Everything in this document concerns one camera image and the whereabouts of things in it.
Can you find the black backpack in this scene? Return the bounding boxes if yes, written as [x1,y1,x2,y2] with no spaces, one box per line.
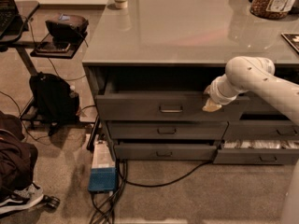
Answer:
[29,72,79,136]

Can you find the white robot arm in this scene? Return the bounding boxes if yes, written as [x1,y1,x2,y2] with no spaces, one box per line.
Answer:
[202,56,299,224]

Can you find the black floor cable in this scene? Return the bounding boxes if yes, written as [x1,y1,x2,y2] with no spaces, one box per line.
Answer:
[88,159,213,224]

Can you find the dark framed card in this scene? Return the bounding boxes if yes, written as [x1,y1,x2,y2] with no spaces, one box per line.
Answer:
[281,33,299,53]

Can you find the seated person dark clothes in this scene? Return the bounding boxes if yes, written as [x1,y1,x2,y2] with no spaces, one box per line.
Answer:
[0,111,38,203]

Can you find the black tray shelf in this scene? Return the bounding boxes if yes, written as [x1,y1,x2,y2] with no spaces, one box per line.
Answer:
[30,33,87,59]

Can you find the black white sneaker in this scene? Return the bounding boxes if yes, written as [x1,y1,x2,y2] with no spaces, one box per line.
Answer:
[0,183,44,215]

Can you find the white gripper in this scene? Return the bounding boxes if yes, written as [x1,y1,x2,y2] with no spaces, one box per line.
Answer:
[203,75,246,112]

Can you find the black side desk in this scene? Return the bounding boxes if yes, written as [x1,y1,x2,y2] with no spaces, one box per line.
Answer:
[0,1,39,76]

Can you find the jar of nuts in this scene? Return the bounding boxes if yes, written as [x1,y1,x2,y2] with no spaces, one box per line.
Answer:
[250,0,296,20]

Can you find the chair caster wheel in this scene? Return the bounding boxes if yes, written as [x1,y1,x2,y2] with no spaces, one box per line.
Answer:
[43,195,60,209]

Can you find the black laptop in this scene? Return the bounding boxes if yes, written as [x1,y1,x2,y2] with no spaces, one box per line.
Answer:
[0,0,19,37]

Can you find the black pouch on tray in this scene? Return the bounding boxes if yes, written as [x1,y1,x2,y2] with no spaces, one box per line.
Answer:
[45,13,89,40]

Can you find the grey drawer cabinet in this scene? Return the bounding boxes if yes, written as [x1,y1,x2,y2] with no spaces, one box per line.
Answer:
[83,0,299,162]

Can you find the blue white electronic box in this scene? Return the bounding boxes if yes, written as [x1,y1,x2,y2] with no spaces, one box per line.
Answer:
[88,141,117,193]

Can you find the smartphone on tray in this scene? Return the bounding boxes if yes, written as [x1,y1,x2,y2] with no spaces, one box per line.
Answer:
[36,42,71,53]

